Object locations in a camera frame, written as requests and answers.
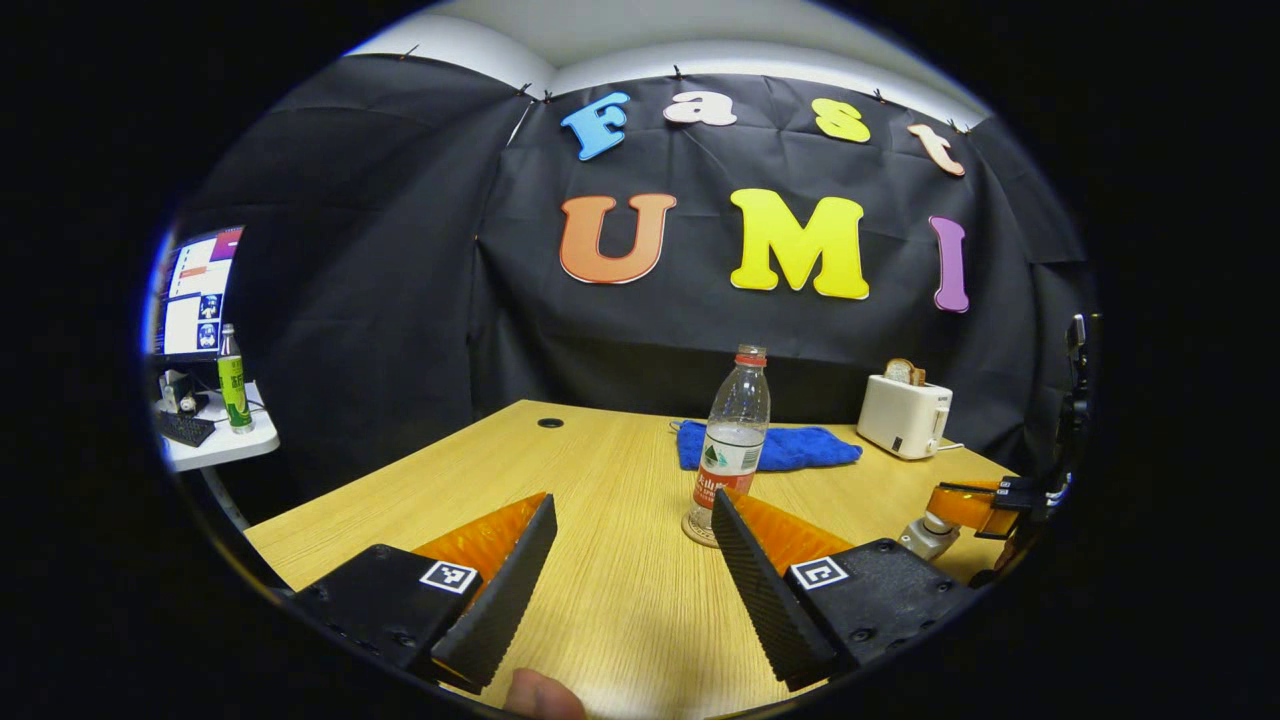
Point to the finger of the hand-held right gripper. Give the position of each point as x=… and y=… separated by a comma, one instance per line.
x=970, y=508

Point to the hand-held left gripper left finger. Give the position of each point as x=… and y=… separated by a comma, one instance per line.
x=500, y=605

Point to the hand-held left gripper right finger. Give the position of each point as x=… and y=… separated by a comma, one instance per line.
x=765, y=600

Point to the white teacup lid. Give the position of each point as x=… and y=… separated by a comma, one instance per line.
x=938, y=522

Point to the white ceramic teacup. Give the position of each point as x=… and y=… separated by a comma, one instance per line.
x=918, y=545

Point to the round wooden coaster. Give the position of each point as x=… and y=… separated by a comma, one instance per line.
x=695, y=530

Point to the clear plastic water bottle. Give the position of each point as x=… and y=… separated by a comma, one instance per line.
x=735, y=440

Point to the green drink bottle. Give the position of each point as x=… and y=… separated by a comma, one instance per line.
x=235, y=390

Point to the white toaster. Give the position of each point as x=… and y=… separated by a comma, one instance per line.
x=900, y=415

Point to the bread slice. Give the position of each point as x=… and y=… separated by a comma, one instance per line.
x=905, y=372

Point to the blue towel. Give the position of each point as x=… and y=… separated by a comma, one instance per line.
x=810, y=448

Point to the white side table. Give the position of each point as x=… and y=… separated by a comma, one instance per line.
x=235, y=445

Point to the black keyboard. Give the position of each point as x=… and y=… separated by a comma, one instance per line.
x=185, y=430

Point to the small white desk item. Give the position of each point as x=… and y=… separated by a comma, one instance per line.
x=178, y=392

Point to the computer monitor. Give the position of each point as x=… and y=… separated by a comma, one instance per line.
x=197, y=295

